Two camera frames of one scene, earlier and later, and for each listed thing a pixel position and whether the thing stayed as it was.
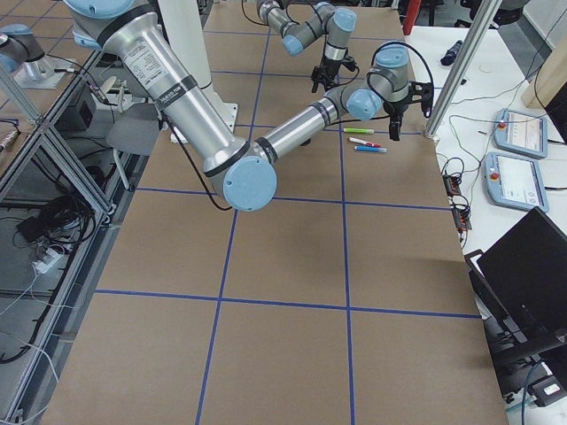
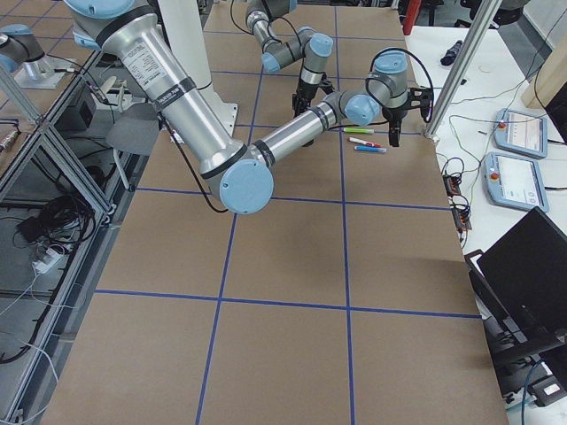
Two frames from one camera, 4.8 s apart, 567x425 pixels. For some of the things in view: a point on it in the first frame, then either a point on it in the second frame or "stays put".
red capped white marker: (361, 141) stays put
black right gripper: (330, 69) to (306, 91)
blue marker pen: (371, 149) stays put
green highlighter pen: (359, 130) stays put
